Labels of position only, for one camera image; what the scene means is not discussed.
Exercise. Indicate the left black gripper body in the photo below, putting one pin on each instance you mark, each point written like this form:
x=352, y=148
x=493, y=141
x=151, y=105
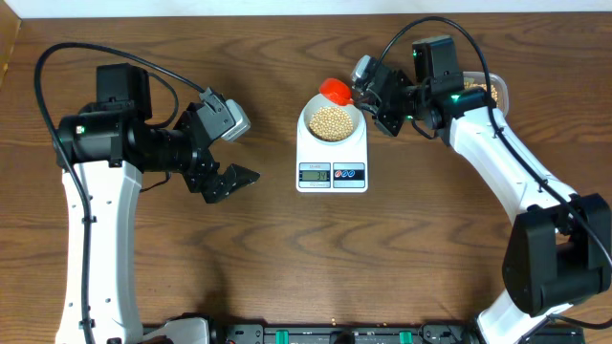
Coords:
x=197, y=172

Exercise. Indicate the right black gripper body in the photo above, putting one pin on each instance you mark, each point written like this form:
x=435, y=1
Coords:
x=403, y=105

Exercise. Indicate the red measuring scoop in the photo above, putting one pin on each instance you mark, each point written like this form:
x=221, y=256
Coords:
x=336, y=91

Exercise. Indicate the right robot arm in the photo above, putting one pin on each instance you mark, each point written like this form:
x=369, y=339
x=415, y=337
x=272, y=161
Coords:
x=559, y=252

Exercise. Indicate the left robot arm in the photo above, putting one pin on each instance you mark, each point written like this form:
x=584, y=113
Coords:
x=110, y=145

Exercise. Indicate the soybeans in bowl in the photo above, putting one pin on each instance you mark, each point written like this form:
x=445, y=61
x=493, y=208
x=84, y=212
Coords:
x=331, y=124

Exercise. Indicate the pale blue-grey bowl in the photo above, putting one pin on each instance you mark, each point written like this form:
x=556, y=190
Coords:
x=319, y=101

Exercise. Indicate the white digital kitchen scale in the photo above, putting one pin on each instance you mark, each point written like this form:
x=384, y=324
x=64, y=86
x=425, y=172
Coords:
x=329, y=168

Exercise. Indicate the soybeans in container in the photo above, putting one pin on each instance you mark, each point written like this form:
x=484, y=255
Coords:
x=494, y=91

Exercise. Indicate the clear plastic container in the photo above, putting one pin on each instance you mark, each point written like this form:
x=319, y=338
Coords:
x=498, y=82

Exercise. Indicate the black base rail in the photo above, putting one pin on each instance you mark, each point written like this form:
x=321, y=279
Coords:
x=344, y=334

